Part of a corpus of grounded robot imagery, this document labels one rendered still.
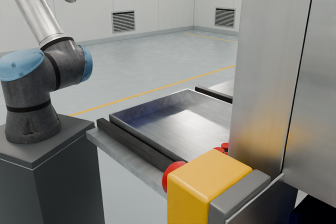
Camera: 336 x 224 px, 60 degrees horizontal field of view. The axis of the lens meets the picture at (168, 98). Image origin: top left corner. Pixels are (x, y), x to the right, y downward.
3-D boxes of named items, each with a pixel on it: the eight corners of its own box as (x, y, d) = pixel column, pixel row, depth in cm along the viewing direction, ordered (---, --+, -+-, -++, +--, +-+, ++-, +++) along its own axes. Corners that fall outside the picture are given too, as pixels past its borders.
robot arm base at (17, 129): (-7, 136, 83) (-15, 104, 79) (35, 115, 95) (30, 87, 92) (32, 148, 77) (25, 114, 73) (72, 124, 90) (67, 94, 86)
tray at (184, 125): (302, 145, 61) (305, 130, 60) (226, 203, 45) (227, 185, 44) (187, 99, 85) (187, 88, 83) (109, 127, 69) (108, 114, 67)
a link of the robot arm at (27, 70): (-4, 101, 81) (-15, 53, 76) (41, 88, 91) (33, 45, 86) (18, 112, 75) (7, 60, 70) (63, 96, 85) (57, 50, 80)
